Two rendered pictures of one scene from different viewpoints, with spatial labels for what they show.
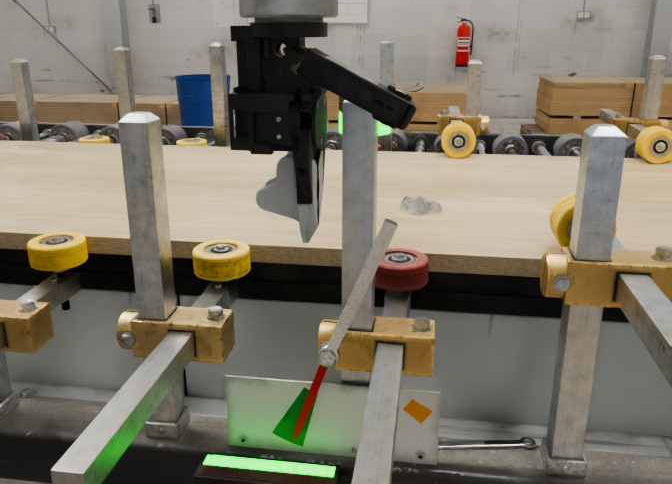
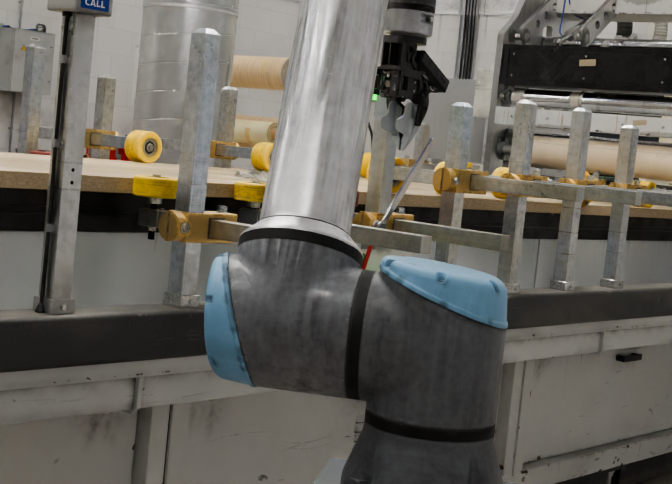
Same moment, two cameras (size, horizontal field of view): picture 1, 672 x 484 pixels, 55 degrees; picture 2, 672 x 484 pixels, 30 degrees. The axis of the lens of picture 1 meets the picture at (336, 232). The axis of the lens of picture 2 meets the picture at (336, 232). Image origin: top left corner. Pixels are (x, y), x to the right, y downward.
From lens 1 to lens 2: 2.19 m
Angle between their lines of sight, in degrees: 59
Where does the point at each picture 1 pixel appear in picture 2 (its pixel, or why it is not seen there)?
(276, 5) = (427, 29)
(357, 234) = (390, 154)
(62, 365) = not seen: hidden behind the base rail
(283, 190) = (406, 119)
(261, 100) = (413, 72)
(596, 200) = (464, 138)
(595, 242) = (463, 159)
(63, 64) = not seen: outside the picture
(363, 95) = (438, 74)
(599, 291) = (466, 184)
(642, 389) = not seen: hidden behind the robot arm
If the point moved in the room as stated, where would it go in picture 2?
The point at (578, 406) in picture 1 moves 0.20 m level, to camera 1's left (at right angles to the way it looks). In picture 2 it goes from (454, 252) to (409, 254)
